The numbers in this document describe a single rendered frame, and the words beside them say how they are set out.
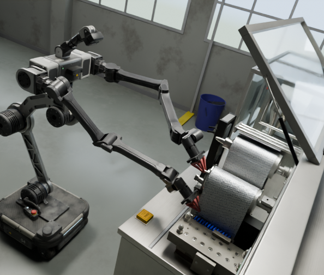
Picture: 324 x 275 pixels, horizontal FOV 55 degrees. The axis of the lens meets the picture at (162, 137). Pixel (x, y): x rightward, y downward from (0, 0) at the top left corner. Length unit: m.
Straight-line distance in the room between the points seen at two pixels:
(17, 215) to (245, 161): 1.78
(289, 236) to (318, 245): 0.40
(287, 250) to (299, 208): 0.18
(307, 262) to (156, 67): 4.52
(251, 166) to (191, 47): 3.51
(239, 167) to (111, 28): 4.32
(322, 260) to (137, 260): 0.94
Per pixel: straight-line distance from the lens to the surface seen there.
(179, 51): 5.09
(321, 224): 1.34
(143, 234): 1.71
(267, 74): 1.16
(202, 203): 1.65
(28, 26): 6.95
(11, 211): 2.73
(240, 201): 1.55
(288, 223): 0.88
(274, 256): 0.77
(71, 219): 2.64
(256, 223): 1.72
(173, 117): 1.70
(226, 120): 1.81
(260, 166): 1.70
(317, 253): 1.20
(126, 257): 1.81
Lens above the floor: 2.17
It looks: 30 degrees down
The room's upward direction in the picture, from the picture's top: 14 degrees clockwise
